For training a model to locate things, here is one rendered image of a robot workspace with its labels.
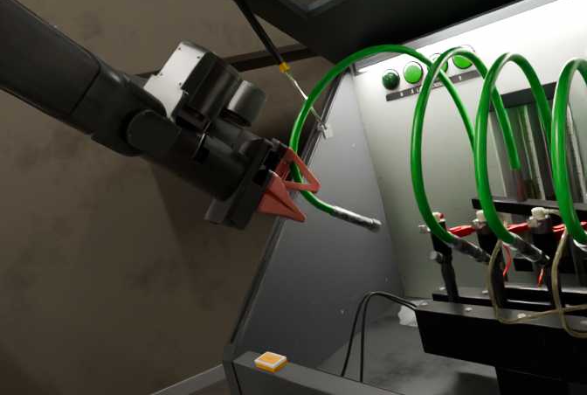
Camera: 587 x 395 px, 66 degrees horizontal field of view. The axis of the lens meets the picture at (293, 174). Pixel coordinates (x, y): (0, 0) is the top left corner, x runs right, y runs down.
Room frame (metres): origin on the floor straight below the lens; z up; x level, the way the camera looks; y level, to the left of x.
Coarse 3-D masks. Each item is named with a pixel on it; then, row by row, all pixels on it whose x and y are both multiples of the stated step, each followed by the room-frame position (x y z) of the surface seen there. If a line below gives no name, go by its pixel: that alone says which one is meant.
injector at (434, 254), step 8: (440, 224) 0.72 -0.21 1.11; (432, 240) 0.73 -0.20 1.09; (440, 240) 0.72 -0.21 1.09; (440, 248) 0.73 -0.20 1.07; (448, 248) 0.73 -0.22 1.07; (432, 256) 0.71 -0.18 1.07; (440, 256) 0.72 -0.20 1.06; (448, 256) 0.73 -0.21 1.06; (440, 264) 0.74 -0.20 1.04; (448, 264) 0.73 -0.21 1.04; (448, 272) 0.73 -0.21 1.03; (448, 280) 0.73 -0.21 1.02; (448, 288) 0.73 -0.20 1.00; (456, 288) 0.73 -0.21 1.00; (448, 296) 0.74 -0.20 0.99; (456, 296) 0.73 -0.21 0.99
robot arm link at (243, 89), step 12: (240, 84) 0.77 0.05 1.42; (252, 84) 0.77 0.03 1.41; (240, 96) 0.76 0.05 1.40; (252, 96) 0.76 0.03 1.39; (264, 96) 0.78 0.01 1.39; (228, 108) 0.76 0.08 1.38; (240, 108) 0.76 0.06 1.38; (252, 108) 0.76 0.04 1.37; (192, 120) 0.72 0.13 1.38; (204, 120) 0.73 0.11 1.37; (252, 120) 0.77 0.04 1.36
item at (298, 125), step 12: (372, 48) 0.81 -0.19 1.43; (384, 48) 0.81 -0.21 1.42; (396, 48) 0.82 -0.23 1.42; (408, 48) 0.83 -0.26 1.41; (348, 60) 0.79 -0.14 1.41; (420, 60) 0.84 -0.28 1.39; (336, 72) 0.78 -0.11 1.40; (324, 84) 0.77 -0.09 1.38; (444, 84) 0.86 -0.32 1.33; (312, 96) 0.76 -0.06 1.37; (456, 96) 0.86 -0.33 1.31; (300, 108) 0.76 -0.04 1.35; (300, 120) 0.75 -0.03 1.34; (468, 120) 0.86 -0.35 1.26; (468, 132) 0.87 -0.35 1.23; (300, 180) 0.74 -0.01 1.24; (300, 192) 0.74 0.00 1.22; (312, 204) 0.75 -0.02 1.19; (324, 204) 0.75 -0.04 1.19
